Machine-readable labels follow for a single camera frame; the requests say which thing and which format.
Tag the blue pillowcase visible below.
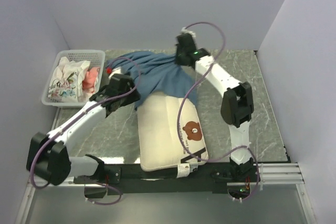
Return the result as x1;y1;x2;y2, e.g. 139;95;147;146
107;51;197;110

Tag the pink cloth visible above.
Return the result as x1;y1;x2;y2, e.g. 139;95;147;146
82;67;100;93

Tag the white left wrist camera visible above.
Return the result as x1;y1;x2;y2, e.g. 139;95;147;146
106;67;122;78

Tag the cream pillow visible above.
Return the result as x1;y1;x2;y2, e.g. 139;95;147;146
137;92;208;178

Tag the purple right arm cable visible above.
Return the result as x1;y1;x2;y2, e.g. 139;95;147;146
176;20;263;204

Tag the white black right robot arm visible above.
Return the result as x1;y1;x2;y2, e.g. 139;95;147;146
175;32;254;182

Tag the white printed cloth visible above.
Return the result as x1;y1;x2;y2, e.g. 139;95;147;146
48;57;90;103

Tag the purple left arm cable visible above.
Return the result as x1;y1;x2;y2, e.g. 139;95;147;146
29;56;143;206

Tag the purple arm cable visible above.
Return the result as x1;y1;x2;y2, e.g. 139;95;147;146
29;56;143;206
176;20;263;204

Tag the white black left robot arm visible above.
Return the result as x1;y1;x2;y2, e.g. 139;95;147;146
26;73;141;188

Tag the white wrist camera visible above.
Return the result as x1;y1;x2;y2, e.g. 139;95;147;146
106;67;122;78
181;27;196;39

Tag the aluminium rail frame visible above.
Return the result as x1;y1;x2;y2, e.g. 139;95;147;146
15;108;317;224

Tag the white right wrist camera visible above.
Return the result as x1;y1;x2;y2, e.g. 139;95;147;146
181;27;196;39

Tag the black base beam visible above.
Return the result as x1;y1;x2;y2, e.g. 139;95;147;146
73;163;253;199

